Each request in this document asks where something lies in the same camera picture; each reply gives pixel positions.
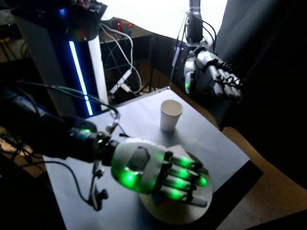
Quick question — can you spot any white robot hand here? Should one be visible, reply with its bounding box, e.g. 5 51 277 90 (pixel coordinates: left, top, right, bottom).
110 138 210 208
183 49 243 103

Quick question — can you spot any white cable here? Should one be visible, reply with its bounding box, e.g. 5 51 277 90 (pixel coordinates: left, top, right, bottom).
99 23 144 94

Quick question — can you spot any white paper sheet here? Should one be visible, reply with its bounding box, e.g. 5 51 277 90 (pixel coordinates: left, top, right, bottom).
43 109 168 230
115 89 250 194

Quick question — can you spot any white power strip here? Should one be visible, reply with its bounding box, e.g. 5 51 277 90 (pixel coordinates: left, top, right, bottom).
109 69 133 94

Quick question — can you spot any black curtain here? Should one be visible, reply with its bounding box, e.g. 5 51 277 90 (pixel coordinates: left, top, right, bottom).
214 0 307 199

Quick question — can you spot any robot tower with blue light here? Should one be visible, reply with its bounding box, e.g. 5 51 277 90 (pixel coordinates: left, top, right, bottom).
11 0 110 119

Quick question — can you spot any thin green arm cable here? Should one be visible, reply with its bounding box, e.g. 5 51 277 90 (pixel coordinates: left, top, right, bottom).
14 81 120 120

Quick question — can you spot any white paper cup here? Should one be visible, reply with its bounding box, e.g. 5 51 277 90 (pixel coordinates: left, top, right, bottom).
160 99 184 133

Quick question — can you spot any round beige plate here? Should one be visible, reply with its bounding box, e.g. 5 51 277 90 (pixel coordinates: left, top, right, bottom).
138 150 214 226

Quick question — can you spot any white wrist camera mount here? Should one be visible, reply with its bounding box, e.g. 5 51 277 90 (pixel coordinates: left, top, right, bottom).
87 161 109 212

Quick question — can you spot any black box with red light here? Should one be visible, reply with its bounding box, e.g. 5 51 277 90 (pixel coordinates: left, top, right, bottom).
112 20 134 33

